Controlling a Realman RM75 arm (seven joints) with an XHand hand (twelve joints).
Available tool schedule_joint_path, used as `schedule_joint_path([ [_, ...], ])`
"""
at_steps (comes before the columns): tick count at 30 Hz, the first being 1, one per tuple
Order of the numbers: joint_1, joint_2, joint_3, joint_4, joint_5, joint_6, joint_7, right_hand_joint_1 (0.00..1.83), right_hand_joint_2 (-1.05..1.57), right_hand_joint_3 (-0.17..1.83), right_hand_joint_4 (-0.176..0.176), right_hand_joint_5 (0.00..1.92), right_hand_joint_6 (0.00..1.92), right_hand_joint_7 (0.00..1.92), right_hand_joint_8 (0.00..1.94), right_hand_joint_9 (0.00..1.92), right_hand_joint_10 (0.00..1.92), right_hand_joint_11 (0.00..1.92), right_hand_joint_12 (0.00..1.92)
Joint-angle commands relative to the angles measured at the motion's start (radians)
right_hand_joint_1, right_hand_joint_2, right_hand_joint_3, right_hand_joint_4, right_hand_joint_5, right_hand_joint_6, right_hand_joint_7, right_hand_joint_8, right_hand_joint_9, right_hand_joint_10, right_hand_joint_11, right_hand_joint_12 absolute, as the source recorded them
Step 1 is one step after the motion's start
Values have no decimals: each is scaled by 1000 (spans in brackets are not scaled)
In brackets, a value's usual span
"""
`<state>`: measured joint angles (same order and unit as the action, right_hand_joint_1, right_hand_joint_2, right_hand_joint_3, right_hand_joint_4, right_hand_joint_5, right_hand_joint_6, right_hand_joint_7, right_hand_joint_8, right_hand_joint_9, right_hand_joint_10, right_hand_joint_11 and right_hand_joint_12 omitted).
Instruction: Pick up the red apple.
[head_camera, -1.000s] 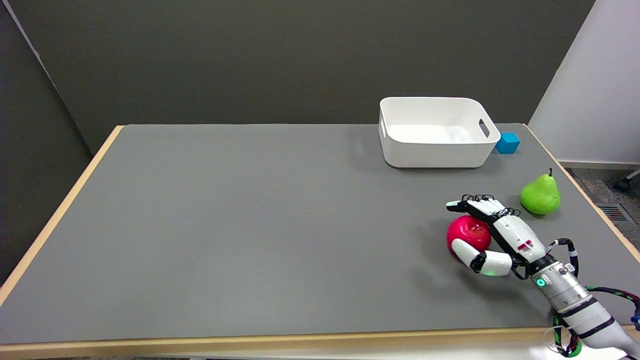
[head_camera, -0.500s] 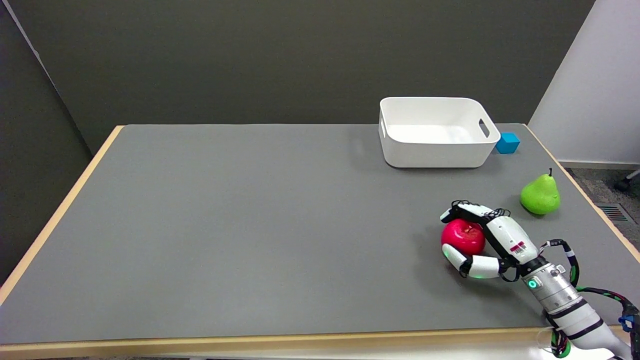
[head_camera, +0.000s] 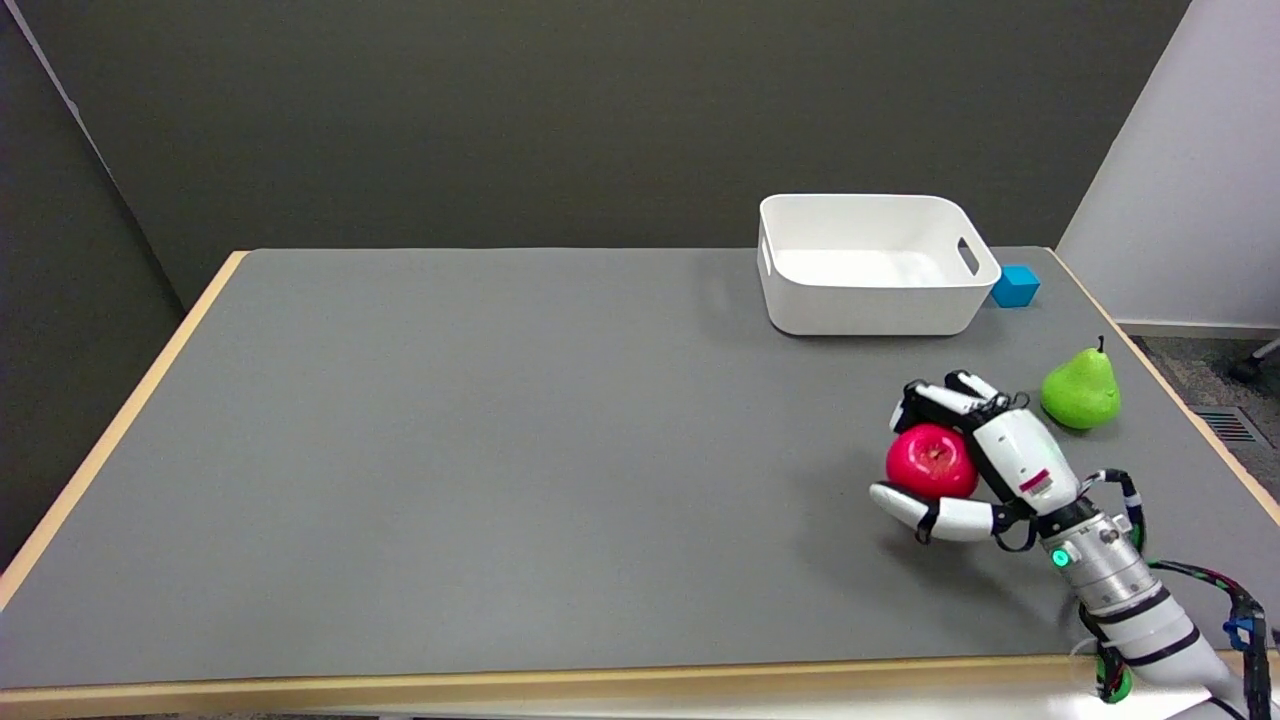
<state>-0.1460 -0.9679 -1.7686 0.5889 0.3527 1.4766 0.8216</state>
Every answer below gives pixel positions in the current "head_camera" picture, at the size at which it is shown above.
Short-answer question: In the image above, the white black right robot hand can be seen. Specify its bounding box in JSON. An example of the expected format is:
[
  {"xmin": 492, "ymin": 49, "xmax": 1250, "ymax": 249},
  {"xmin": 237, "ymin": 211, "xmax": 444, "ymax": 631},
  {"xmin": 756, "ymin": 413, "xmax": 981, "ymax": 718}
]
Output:
[{"xmin": 868, "ymin": 370, "xmax": 1097, "ymax": 551}]

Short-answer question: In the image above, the red apple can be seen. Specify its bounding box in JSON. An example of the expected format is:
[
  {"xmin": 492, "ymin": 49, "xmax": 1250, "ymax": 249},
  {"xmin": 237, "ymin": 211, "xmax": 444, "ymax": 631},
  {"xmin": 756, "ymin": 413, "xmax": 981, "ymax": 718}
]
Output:
[{"xmin": 885, "ymin": 423, "xmax": 979, "ymax": 501}]

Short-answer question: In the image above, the green pear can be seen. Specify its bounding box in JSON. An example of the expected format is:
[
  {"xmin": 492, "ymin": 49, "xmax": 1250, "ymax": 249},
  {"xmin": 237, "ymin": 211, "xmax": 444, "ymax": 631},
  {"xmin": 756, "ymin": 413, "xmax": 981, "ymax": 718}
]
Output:
[{"xmin": 1040, "ymin": 336, "xmax": 1121, "ymax": 432}]

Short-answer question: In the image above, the blue cube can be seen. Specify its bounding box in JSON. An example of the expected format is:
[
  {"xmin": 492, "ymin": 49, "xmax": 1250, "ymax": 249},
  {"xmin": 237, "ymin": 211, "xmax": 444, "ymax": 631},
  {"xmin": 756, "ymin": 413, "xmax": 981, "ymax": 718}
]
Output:
[{"xmin": 990, "ymin": 265, "xmax": 1041, "ymax": 309}]

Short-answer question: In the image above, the floor vent grille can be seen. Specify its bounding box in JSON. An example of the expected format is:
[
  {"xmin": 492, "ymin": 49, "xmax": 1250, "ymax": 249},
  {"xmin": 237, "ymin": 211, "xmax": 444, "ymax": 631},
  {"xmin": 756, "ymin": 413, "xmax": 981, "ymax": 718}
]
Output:
[{"xmin": 1194, "ymin": 407, "xmax": 1261, "ymax": 447}]

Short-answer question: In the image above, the white plastic storage bin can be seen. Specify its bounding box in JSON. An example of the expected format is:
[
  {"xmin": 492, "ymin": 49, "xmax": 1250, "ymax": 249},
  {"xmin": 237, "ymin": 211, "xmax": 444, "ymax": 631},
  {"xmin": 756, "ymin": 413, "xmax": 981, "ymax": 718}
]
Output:
[{"xmin": 757, "ymin": 193, "xmax": 1003, "ymax": 338}]

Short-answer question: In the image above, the black chair caster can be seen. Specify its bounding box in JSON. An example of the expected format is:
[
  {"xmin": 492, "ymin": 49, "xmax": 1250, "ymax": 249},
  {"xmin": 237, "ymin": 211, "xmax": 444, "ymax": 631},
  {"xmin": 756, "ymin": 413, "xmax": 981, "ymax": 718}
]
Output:
[{"xmin": 1228, "ymin": 338, "xmax": 1280, "ymax": 383}]

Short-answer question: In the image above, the grey table mat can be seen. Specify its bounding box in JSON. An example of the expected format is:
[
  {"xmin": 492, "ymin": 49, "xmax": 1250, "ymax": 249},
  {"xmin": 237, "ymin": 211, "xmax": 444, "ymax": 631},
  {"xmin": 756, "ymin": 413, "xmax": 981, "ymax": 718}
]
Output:
[{"xmin": 0, "ymin": 247, "xmax": 1280, "ymax": 691}]

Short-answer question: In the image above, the black green braided cable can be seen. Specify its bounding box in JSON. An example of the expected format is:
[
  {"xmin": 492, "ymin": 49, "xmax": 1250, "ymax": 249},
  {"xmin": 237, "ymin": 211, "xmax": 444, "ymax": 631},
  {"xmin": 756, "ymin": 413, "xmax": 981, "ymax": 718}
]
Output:
[{"xmin": 1078, "ymin": 468, "xmax": 1147, "ymax": 703}]

